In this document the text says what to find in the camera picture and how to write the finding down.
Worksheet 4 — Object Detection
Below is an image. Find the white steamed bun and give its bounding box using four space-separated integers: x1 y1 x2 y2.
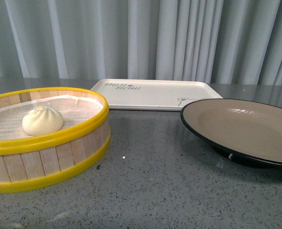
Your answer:
22 106 63 136

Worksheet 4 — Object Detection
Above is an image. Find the white rectangular bear tray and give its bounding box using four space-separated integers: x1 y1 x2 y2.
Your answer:
91 79 221 111

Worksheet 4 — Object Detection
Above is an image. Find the grey pleated curtain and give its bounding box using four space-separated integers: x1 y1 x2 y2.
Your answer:
0 0 282 85

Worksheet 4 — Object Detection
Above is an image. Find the yellow rimmed wooden steamer basket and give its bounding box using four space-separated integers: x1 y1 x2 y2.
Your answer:
0 87 111 193

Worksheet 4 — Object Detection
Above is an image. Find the beige plate with black rim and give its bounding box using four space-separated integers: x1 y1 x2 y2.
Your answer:
181 99 282 167

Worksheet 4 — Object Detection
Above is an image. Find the white steamer liner cloth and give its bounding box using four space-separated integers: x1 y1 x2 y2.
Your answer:
0 95 103 141

